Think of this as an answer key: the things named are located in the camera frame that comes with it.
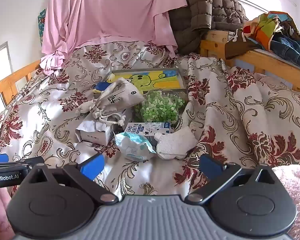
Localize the floral satin bedspread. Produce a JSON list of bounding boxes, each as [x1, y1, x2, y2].
[[0, 40, 300, 202]]

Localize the cartoon print towel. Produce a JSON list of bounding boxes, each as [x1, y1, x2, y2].
[[94, 71, 184, 94]]

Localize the white cardboard box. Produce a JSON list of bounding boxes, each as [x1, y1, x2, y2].
[[75, 110, 127, 147]]

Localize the brown printed cloth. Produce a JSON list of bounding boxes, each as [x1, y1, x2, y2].
[[225, 29, 263, 60]]

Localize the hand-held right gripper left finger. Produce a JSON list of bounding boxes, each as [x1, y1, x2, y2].
[[22, 153, 119, 204]]

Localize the white teal printed cloth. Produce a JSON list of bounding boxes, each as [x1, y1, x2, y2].
[[114, 132, 157, 162]]

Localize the colourful patchwork garment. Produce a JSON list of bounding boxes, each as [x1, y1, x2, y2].
[[242, 11, 300, 52]]

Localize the pink bed sheet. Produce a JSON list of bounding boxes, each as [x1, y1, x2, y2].
[[40, 0, 188, 77]]

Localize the blue and white carton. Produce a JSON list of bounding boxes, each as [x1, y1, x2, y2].
[[124, 122, 174, 135]]

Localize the brown quilted puffer jacket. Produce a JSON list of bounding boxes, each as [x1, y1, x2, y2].
[[169, 0, 249, 55]]

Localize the wooden bunk frame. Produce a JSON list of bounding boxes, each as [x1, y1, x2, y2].
[[200, 30, 300, 93]]

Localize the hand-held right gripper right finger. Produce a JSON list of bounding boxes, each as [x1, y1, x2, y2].
[[185, 154, 279, 204]]

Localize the blue denim jeans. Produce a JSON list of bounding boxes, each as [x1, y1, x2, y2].
[[270, 34, 300, 69]]

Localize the white textured muslin cloth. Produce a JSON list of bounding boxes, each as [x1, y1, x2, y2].
[[154, 126, 198, 160]]

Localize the bag of green paper stars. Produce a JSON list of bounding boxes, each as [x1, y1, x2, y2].
[[134, 89, 188, 125]]

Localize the teal patterned wall poster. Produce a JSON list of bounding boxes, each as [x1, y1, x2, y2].
[[37, 8, 47, 47]]

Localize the linen drawstring bag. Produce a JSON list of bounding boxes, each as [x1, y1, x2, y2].
[[76, 77, 145, 127]]

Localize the wooden bed rail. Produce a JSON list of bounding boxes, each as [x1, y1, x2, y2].
[[0, 60, 42, 105]]

